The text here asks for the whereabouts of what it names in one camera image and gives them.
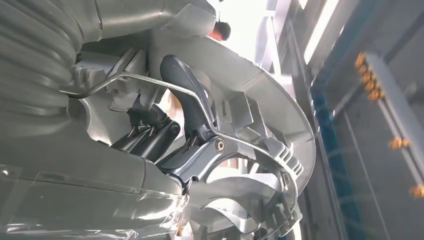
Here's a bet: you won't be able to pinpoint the person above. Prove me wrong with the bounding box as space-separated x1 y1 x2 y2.
208 20 232 42

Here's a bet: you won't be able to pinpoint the ceiling light strip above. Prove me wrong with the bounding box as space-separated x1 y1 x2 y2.
304 0 340 65

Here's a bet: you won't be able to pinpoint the blue metal post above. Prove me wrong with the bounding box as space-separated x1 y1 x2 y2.
310 84 365 240

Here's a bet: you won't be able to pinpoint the grey rail orange fittings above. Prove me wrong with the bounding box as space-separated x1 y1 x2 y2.
354 51 424 200

